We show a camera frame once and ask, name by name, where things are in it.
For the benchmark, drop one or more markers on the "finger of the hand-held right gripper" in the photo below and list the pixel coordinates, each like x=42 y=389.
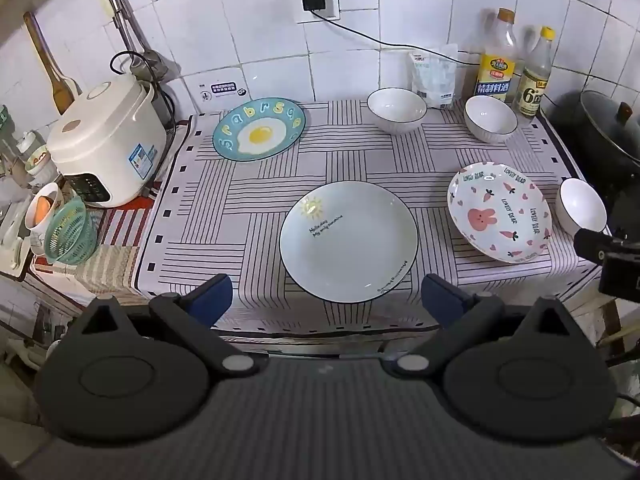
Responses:
x=590 y=245

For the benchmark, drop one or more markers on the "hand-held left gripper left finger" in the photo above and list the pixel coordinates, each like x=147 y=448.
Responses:
x=216 y=294

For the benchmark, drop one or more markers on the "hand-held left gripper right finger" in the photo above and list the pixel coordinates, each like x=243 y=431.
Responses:
x=438 y=294

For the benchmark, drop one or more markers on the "white bowl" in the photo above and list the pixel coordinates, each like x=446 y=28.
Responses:
x=397 y=110
x=490 y=119
x=582 y=205

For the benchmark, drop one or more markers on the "white bunny print plate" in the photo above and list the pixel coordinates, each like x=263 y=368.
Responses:
x=500 y=212

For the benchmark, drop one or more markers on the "white sun print plate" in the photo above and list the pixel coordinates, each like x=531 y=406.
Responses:
x=348 y=241

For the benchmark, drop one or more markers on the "teal fried egg plate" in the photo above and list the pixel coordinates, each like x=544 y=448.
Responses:
x=258 y=129

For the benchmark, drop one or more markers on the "striped white tablecloth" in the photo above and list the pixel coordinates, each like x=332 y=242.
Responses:
x=240 y=200

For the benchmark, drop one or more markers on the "red striped cloth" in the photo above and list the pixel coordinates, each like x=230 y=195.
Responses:
x=112 y=255

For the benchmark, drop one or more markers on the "glass wok lid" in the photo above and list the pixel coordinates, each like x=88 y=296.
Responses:
x=612 y=122

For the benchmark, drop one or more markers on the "green plastic basket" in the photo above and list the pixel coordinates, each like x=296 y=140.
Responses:
x=70 y=232

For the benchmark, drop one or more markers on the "small clear vinegar bottle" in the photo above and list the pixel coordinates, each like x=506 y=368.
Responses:
x=535 y=82

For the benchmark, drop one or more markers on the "white rice cooker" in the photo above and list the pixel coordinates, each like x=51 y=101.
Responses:
x=107 y=142

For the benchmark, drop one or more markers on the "white mug with orange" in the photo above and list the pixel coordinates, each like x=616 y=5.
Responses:
x=42 y=210

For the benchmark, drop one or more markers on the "large yellow label bottle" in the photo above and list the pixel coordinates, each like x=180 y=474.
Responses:
x=496 y=62

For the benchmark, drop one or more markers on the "clear plastic bag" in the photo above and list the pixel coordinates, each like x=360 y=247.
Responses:
x=435 y=77

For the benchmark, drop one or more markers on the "white lidded jar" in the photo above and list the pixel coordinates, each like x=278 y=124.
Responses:
x=35 y=155

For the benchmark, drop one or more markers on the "hanging metal ladles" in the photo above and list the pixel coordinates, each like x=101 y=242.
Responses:
x=131 y=35

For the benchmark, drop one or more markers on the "wooden spatula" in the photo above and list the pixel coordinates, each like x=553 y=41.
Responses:
x=52 y=72

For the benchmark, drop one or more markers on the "small wall label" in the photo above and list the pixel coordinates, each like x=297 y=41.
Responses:
x=227 y=90

